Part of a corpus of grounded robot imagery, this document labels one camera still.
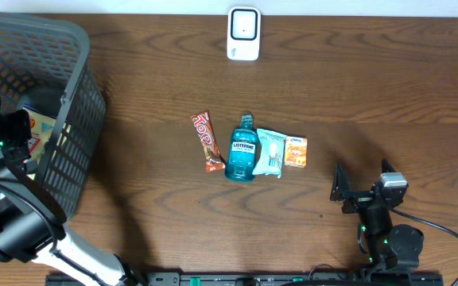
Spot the orange Kleenex tissue pack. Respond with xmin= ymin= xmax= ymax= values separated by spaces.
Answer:
xmin=284 ymin=136 xmax=308 ymax=168

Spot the mint green wet wipes pack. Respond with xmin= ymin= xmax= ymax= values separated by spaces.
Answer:
xmin=252 ymin=129 xmax=286 ymax=179

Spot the blue Listerine mouthwash bottle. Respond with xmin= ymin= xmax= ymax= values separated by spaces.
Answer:
xmin=225 ymin=113 xmax=258 ymax=182

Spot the red Top chocolate bar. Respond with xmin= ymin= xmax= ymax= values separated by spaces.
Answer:
xmin=191 ymin=111 xmax=226 ymax=172

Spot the beige snack bag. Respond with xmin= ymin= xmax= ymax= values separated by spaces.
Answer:
xmin=23 ymin=105 xmax=56 ymax=167

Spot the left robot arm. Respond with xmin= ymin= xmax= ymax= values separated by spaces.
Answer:
xmin=0 ymin=95 xmax=146 ymax=285

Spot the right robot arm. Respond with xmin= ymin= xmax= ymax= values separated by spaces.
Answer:
xmin=330 ymin=159 xmax=424 ymax=271

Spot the white barcode scanner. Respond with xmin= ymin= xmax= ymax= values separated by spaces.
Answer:
xmin=227 ymin=6 xmax=262 ymax=61

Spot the grey plastic shopping basket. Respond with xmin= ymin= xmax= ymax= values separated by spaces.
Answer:
xmin=0 ymin=12 xmax=106 ymax=218

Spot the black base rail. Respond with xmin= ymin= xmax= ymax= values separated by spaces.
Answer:
xmin=45 ymin=271 xmax=444 ymax=286

